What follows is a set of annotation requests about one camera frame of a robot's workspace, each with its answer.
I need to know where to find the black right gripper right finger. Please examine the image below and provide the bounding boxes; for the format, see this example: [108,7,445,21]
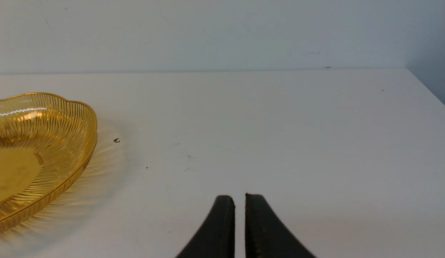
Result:
[245,193,314,258]

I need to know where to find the amber ribbed glass plate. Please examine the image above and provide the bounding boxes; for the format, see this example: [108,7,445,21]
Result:
[0,92,98,234]

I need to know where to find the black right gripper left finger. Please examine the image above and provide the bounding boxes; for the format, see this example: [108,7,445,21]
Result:
[177,195,235,258]

